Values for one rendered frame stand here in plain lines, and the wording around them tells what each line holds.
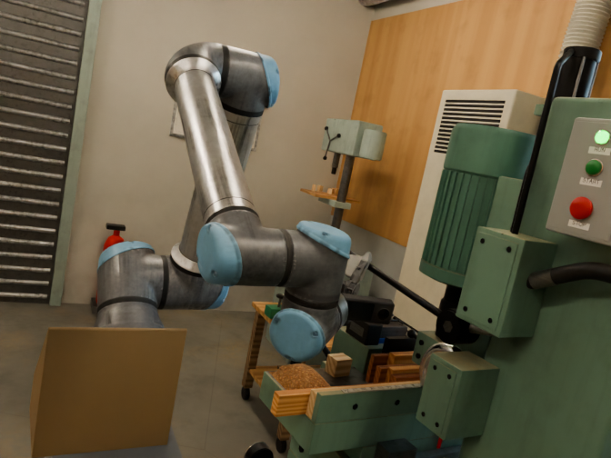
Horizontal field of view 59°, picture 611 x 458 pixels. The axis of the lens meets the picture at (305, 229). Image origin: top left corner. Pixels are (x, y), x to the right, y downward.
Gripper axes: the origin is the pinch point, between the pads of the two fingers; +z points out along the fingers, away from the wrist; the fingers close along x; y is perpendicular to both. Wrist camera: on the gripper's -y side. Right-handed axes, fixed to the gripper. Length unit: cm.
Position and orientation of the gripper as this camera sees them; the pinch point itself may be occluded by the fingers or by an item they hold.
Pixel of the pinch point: (363, 284)
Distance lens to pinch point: 119.6
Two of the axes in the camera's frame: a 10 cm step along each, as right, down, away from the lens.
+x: -2.5, 9.4, 2.5
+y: -9.0, -3.2, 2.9
